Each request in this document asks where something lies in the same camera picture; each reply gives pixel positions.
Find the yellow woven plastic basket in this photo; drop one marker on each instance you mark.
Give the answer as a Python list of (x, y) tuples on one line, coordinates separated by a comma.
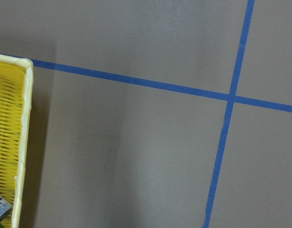
[(16, 84)]

